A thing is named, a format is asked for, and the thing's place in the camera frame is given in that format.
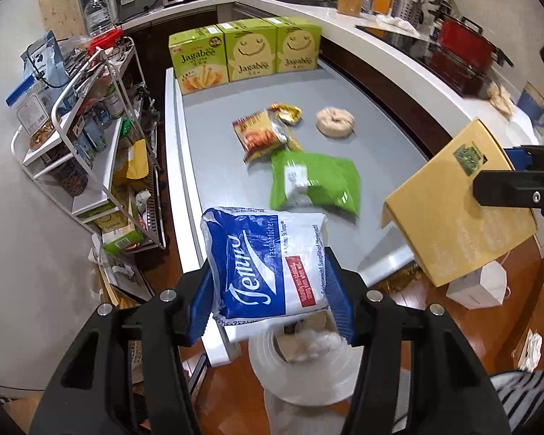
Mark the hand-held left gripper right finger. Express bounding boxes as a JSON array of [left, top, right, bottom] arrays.
[[323, 246, 511, 435]]

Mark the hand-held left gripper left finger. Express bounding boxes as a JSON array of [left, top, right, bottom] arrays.
[[28, 266, 215, 435]]

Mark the yellow cardboard box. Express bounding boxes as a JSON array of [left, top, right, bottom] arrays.
[[381, 119, 539, 287]]

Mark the blue white tissue pack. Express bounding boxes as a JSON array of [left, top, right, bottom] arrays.
[[200, 206, 331, 346]]

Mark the white trash bin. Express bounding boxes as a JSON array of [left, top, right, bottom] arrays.
[[248, 312, 369, 435]]

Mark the blue mug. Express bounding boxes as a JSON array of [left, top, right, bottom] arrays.
[[519, 83, 544, 128]]

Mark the white paper bag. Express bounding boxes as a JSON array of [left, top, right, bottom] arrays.
[[446, 260, 509, 310]]

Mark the green box on shelf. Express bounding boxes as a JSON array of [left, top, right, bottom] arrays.
[[102, 223, 144, 254]]

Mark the green plastic bag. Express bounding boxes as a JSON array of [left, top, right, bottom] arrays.
[[271, 150, 361, 220]]

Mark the red pot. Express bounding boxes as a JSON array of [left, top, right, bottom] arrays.
[[437, 15, 514, 70]]

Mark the black induction cooktop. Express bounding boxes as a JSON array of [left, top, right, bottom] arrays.
[[357, 25, 491, 97]]

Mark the crumpled white tissue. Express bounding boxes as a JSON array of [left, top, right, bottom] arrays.
[[512, 328, 544, 372]]

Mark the yellow envelope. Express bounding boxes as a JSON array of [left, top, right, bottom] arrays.
[[126, 140, 148, 180]]

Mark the white metal shelf rack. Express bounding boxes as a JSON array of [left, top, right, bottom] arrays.
[[11, 36, 166, 254]]

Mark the wicker basket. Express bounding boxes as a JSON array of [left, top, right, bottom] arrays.
[[50, 158, 90, 196]]

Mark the black knife block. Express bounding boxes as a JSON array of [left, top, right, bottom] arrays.
[[428, 0, 458, 23]]

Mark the crumpled foil snack packet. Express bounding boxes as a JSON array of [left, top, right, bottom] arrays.
[[232, 109, 304, 164]]

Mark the gold foil wrapper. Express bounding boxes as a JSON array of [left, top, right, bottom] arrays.
[[269, 103, 303, 126]]

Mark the white cloth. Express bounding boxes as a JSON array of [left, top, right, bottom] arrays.
[[376, 13, 420, 37]]

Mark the metal utensil holder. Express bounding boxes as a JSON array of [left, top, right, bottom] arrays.
[[392, 0, 424, 24]]

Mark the person's striped shirt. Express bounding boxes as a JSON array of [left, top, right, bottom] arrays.
[[490, 365, 544, 435]]

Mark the green snack box fries picture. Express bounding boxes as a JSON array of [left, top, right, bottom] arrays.
[[169, 27, 230, 96]]

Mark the green snack box smiley face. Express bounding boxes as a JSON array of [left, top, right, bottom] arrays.
[[222, 19, 279, 83], [274, 17, 322, 74]]

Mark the white zip bag blue top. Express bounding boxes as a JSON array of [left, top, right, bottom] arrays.
[[6, 75, 50, 135]]

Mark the blue coffee bag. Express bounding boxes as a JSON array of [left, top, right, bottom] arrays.
[[20, 31, 67, 88]]

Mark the clear water bottle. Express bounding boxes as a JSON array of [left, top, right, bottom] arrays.
[[84, 0, 114, 33]]

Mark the beige ring-shaped bun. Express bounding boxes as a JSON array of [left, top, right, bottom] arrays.
[[316, 106, 355, 139]]

